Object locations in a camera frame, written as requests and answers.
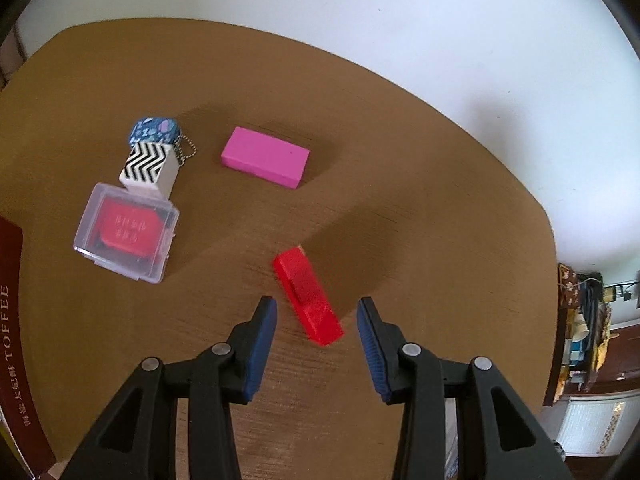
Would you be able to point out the pink eraser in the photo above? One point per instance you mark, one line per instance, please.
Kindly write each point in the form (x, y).
(265, 157)

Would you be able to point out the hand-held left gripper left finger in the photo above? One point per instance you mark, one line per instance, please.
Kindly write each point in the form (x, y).
(260, 345)

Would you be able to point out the black white zigzag eraser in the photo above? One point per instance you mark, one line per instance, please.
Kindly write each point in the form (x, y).
(147, 165)

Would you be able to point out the clear box with red insert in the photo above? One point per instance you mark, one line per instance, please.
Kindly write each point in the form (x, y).
(127, 230)

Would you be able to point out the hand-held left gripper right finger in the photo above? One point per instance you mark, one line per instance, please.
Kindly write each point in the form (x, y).
(372, 345)

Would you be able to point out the cluttered dark shelf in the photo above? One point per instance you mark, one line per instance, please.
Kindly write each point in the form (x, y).
(582, 330)

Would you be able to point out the beige patterned curtain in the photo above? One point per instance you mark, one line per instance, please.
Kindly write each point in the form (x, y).
(10, 62)

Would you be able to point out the white cabinet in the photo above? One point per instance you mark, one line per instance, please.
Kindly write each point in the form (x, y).
(595, 422)

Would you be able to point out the red plastic block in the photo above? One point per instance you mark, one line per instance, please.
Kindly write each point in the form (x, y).
(310, 300)

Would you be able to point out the red tin box gold inside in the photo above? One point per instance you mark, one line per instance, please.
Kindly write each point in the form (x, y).
(15, 335)

